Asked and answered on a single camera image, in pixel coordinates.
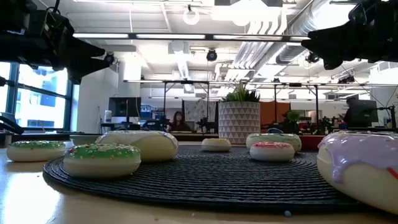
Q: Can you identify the person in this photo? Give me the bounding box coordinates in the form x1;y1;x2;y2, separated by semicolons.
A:
338;96;358;130
169;111;192;132

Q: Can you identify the orange office partition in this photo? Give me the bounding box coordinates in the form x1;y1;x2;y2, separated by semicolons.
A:
260;101;292;125

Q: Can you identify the small green background plant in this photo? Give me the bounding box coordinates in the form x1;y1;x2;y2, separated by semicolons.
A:
285;110;301;134

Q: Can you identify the white ring ceiling lamp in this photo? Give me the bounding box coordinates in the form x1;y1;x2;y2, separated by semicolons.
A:
182;8;200;26

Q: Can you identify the silver ceiling air duct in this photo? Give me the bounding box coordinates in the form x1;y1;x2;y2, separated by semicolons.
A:
275;0;354;65

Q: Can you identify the long white light bar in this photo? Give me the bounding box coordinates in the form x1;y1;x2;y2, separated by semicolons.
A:
73;32;312;43

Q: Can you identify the small yellow frosted donut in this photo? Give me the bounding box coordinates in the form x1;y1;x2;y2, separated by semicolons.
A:
201;138;232;152

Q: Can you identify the black computer monitor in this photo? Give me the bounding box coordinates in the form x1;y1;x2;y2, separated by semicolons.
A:
349;99;379;128
108;96;142;118

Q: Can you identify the large office window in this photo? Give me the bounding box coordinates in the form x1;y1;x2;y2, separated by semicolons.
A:
0;62;74;131

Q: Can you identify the round black woven placemat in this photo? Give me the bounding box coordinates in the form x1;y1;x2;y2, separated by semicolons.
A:
42;144;374;214

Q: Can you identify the black background rig frame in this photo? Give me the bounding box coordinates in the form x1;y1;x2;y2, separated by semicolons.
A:
123;79;398;125

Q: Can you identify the large white frosted donut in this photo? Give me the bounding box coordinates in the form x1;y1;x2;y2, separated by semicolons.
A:
95;129;180;163

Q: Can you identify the large pale green frosted donut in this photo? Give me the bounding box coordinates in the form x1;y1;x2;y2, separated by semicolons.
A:
245;133;302;153

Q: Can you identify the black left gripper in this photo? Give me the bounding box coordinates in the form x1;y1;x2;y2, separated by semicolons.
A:
29;7;110;85

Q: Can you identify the potted plant in white pot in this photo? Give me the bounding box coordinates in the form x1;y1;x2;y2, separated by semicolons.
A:
218;80;261;144

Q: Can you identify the black aluminium table frame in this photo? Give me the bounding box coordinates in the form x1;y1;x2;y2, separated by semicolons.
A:
0;130;398;141

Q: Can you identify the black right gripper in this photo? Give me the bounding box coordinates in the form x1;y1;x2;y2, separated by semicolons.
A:
300;0;386;71

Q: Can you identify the small green sprinkled donut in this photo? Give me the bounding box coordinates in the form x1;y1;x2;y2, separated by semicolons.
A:
63;142;142;179
6;140;66;162

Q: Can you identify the black slanted metal bar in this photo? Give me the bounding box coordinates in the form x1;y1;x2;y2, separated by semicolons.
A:
0;111;25;136

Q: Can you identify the small pink sprinkled donut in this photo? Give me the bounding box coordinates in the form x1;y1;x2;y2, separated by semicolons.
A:
249;141;295;162

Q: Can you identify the small lilac pink frosted donut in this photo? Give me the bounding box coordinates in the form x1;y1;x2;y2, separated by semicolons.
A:
316;130;398;215

